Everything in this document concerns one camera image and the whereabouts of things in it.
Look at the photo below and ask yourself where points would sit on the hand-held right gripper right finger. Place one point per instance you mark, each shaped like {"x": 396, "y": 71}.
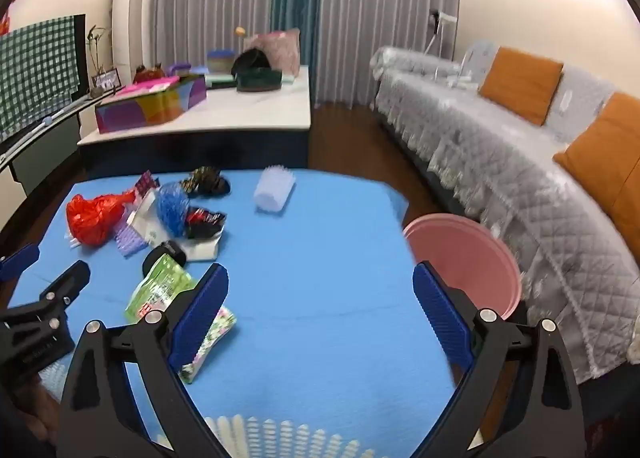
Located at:
{"x": 442, "y": 318}

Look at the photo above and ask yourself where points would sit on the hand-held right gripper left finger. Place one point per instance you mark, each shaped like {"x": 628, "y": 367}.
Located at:
{"x": 200, "y": 318}

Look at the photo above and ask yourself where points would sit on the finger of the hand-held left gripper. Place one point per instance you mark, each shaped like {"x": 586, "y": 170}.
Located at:
{"x": 20, "y": 260}
{"x": 65, "y": 285}

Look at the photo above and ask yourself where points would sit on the floral snack packet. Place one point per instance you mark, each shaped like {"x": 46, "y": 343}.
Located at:
{"x": 220, "y": 325}

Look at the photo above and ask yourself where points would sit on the green snack packet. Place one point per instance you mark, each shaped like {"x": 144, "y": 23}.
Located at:
{"x": 157, "y": 288}

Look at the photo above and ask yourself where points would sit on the white tissue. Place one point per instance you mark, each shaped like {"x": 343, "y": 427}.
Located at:
{"x": 202, "y": 250}

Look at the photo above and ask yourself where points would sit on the red plastic bag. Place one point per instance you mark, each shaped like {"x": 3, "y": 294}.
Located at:
{"x": 92, "y": 218}

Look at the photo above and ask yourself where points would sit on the pink plastic basin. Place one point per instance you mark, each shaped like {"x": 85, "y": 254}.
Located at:
{"x": 465, "y": 248}

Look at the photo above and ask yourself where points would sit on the black cylinder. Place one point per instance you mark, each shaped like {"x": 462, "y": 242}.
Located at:
{"x": 165, "y": 253}

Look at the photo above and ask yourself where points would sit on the black and red snack packet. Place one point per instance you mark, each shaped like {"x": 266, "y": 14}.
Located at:
{"x": 202, "y": 220}

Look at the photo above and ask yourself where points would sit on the white paper packet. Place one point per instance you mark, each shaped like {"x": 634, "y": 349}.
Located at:
{"x": 142, "y": 215}

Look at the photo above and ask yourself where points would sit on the black and pink carton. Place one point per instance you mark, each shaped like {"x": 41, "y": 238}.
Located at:
{"x": 146, "y": 183}

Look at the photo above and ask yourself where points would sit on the television cabinet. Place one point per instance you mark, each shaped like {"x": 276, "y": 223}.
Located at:
{"x": 45, "y": 158}

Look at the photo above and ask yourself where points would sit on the white plastic basket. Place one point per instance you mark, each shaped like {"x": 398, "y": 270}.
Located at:
{"x": 260, "y": 433}

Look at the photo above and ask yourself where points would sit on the blue table mat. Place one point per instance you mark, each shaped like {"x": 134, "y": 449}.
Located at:
{"x": 325, "y": 263}

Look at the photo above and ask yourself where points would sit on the leopard print cloth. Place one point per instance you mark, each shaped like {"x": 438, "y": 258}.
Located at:
{"x": 205, "y": 178}

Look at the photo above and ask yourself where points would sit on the white foam net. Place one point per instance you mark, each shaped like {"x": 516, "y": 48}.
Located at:
{"x": 274, "y": 188}

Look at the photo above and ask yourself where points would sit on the grey quilted sofa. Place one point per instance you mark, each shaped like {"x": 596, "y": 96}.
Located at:
{"x": 500, "y": 173}

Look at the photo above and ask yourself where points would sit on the green checked cloth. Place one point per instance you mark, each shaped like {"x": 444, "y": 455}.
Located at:
{"x": 37, "y": 73}

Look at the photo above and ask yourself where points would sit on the colourful gift box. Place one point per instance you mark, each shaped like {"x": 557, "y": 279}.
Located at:
{"x": 145, "y": 111}

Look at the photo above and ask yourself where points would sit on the white top coffee table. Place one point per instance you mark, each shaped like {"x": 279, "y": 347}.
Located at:
{"x": 240, "y": 108}

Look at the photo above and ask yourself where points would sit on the potted plant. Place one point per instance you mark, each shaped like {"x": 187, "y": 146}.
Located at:
{"x": 97, "y": 48}

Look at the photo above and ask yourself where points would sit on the orange cushion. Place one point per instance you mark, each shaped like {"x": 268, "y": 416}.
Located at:
{"x": 607, "y": 163}
{"x": 522, "y": 86}

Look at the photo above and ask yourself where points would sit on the dark green box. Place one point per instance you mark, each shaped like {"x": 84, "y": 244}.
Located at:
{"x": 260, "y": 81}

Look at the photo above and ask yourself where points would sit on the blue and purple container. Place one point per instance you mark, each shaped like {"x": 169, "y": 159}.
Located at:
{"x": 220, "y": 61}

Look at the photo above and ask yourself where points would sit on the black bag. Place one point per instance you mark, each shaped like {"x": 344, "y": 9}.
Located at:
{"x": 252, "y": 61}

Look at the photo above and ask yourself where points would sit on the white standing air conditioner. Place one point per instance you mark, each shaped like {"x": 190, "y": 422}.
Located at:
{"x": 132, "y": 13}

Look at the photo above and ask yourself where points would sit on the pink quilted bag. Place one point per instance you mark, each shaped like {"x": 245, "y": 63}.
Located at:
{"x": 282, "y": 48}

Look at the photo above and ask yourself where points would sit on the white desk lamp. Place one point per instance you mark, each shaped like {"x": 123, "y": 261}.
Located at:
{"x": 445, "y": 21}

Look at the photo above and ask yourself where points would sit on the small photo frame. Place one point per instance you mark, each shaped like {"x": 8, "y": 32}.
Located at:
{"x": 106, "y": 80}

